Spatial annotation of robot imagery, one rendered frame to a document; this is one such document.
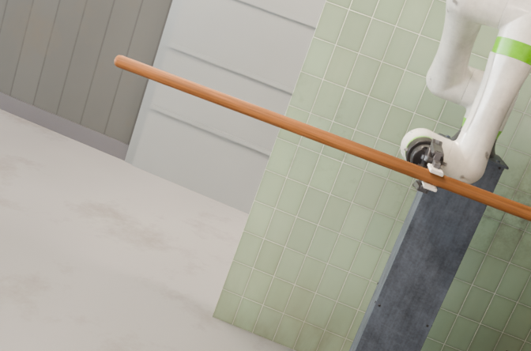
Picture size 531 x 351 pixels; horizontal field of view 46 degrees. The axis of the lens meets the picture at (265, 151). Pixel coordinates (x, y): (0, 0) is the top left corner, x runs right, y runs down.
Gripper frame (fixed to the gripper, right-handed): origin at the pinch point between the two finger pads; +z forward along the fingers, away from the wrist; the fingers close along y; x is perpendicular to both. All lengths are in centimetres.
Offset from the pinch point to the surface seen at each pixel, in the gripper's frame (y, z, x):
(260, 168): 88, -267, 61
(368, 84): -4, -119, 17
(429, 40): -29, -119, 1
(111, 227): 121, -165, 119
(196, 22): 10, -273, 136
